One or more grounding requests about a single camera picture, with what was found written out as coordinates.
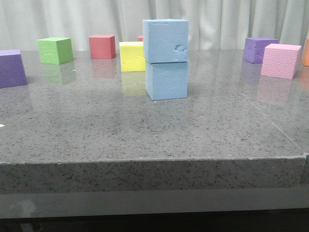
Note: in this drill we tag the yellow foam cube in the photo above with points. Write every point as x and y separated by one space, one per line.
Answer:
132 56

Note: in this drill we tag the purple foam cube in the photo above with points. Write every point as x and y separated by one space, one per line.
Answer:
254 48
12 72

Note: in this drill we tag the grey pleated curtain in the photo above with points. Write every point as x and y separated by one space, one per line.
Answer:
213 24

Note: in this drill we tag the light blue foam cube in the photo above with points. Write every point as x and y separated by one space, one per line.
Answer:
165 40
166 80

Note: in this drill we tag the green foam cube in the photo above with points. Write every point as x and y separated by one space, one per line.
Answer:
55 50

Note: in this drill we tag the pink foam cube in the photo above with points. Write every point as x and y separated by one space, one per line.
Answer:
280 60

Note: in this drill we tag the orange foam cube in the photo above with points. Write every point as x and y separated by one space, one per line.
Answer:
305 54

